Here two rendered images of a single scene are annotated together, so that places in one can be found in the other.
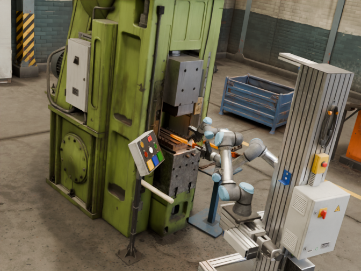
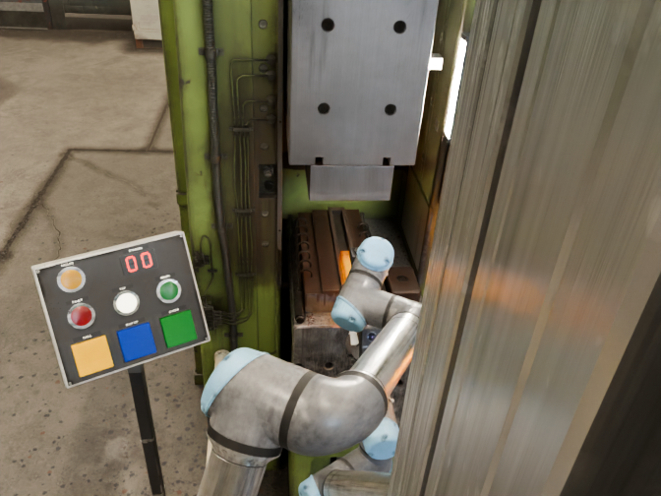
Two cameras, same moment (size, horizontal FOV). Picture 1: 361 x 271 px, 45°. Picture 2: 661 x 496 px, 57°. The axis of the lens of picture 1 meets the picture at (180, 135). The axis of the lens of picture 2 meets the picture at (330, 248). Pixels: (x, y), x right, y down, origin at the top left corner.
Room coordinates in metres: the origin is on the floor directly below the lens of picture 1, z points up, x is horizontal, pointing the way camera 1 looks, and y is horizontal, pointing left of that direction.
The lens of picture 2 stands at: (2.81, -0.82, 2.01)
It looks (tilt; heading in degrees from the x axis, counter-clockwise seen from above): 35 degrees down; 40
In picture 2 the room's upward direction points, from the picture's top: 4 degrees clockwise
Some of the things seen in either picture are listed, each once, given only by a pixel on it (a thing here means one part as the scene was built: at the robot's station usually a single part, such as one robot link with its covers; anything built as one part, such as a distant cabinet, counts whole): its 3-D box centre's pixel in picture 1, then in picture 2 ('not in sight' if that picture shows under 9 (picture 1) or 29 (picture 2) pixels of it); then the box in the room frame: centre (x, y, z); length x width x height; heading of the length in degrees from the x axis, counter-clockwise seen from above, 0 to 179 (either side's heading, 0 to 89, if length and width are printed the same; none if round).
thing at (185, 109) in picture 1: (170, 102); (341, 146); (3.96, 0.14, 1.32); 0.42 x 0.20 x 0.10; 48
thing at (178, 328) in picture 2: (159, 156); (178, 328); (3.40, 0.15, 1.01); 0.07 x 0.05 x 0.07; 163
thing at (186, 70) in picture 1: (176, 76); (365, 53); (3.99, 0.11, 1.56); 0.42 x 0.39 x 0.40; 48
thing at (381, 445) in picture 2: (221, 159); (379, 428); (3.52, -0.38, 1.00); 0.11 x 0.08 x 0.09; 48
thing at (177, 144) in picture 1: (165, 137); (333, 255); (3.96, 0.14, 0.96); 0.42 x 0.20 x 0.09; 48
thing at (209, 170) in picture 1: (220, 169); not in sight; (4.09, -0.45, 0.65); 0.40 x 0.30 x 0.02; 144
